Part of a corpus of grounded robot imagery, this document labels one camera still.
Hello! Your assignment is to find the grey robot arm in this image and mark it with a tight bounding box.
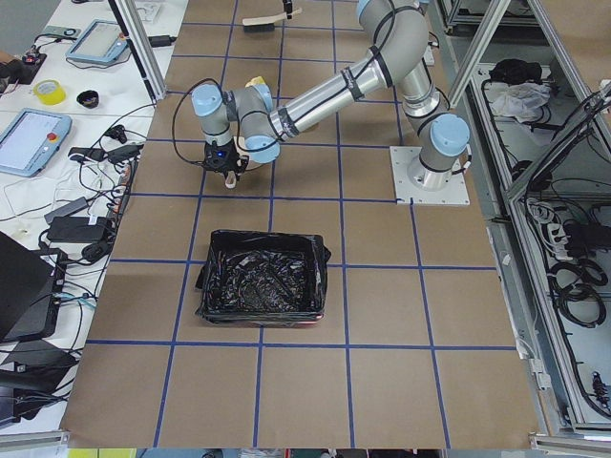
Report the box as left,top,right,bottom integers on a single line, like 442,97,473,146
191,1,470,191

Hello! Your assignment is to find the black power adapter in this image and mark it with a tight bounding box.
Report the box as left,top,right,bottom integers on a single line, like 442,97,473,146
47,216,112,243

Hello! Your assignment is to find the beige plastic dustpan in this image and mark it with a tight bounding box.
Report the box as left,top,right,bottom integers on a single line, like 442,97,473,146
224,135,262,189

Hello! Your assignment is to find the white crumpled cloth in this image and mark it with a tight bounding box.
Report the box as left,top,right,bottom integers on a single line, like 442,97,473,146
491,82,552,123

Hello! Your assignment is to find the lower teach pendant tablet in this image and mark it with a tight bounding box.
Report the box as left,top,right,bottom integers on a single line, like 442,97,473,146
1,108,73,177

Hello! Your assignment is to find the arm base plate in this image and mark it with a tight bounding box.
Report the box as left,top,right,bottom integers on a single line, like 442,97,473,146
390,146,471,207

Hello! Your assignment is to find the teach pendant tablet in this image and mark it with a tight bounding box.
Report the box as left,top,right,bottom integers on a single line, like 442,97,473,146
65,19,128,67
1,108,73,177

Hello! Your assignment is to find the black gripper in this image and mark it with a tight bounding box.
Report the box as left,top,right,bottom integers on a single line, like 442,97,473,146
203,139,242,183

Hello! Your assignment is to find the upper teach pendant tablet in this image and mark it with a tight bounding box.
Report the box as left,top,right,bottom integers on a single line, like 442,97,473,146
65,19,128,67

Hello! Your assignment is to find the yellow tape roll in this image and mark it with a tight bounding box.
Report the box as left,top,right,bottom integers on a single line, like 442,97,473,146
33,79,66,106

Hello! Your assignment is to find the black lined trash bin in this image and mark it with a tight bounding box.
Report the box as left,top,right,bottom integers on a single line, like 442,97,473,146
196,229,331,326

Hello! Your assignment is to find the beige hand brush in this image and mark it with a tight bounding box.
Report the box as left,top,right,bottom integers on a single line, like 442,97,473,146
242,8,303,32

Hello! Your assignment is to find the black laptop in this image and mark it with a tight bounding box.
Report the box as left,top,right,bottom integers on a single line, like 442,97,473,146
1,234,67,344

